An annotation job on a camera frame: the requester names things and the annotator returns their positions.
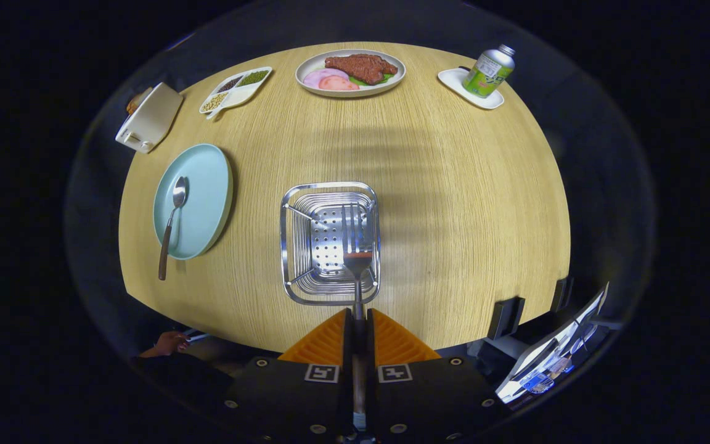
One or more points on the green lettuce leaf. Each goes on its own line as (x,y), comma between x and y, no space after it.
(386,78)

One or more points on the white square saucer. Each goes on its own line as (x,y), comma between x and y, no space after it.
(453,80)

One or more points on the green drink can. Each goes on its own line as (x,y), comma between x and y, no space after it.
(487,73)

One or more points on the white divided snack tray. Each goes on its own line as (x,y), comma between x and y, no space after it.
(238,95)

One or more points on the white toaster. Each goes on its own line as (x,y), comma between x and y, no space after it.
(151,117)

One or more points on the white round food plate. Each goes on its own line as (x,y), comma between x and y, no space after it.
(306,71)

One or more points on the toasted bread slice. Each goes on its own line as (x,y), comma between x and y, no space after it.
(135,102)

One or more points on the light blue plate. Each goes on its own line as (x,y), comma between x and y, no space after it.
(204,197)

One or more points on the brown steak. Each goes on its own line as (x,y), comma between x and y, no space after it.
(361,66)

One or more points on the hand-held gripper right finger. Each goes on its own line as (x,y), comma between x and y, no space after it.
(370,345)

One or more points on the black table clamp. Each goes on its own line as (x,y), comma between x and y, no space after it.
(506,317)
(561,295)

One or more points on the salmon pink ham slice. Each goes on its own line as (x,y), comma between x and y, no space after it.
(338,84)

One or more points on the pale pink ham slice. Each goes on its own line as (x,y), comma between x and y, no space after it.
(315,77)

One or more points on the metal cutlery basket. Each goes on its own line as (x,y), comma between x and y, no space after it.
(324,246)

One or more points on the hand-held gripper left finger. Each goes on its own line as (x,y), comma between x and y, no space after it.
(347,345)

